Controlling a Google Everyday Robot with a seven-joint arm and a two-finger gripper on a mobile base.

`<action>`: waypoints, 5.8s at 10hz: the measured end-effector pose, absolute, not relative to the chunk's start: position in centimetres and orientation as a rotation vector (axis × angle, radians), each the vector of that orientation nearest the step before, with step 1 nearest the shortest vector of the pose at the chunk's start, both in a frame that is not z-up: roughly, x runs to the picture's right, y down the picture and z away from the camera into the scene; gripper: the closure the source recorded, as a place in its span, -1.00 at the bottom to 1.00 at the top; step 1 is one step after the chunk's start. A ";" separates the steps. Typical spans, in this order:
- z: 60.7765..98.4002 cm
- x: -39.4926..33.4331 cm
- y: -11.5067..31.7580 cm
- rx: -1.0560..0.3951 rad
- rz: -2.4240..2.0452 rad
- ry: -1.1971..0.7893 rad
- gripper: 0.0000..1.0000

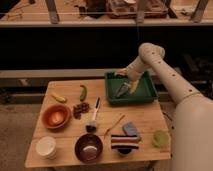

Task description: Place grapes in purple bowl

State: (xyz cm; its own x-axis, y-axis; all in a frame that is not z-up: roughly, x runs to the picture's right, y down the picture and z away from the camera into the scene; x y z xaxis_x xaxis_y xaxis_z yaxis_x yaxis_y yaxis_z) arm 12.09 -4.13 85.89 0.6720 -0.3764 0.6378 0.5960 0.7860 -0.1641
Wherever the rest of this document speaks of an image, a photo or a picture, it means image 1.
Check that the grey object in tray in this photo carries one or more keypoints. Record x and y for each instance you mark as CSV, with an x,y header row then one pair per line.
x,y
124,88

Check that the orange item in bowl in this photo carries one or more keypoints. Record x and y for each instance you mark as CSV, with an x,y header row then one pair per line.
x,y
56,118

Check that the yellow banana toy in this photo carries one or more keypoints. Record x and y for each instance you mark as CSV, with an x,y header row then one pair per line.
x,y
59,98

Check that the purple bowl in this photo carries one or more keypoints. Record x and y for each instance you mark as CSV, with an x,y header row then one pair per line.
x,y
88,148

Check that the white paper cup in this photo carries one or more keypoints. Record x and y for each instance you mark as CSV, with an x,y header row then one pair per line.
x,y
46,147

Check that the green plastic tray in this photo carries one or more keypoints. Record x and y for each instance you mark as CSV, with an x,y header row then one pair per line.
x,y
145,92

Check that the orange bowl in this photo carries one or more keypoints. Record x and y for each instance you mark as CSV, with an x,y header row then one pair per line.
x,y
46,116

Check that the dark purple grapes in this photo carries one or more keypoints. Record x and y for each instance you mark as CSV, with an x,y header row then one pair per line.
x,y
78,109

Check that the wooden shelf with clutter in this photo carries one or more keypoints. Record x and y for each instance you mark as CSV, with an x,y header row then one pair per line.
x,y
105,13

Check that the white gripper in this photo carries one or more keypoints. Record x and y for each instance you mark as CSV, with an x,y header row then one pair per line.
x,y
134,71

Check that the striped cloth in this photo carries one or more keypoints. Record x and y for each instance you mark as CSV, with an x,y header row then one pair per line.
x,y
124,142

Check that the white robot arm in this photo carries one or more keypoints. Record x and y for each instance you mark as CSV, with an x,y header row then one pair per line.
x,y
192,135

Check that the wooden stick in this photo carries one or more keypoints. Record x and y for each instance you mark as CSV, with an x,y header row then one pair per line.
x,y
110,128

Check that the green small cup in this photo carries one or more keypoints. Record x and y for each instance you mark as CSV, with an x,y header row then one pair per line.
x,y
160,138

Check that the dish brush white handle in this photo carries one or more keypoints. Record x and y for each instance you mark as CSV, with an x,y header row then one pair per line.
x,y
91,126

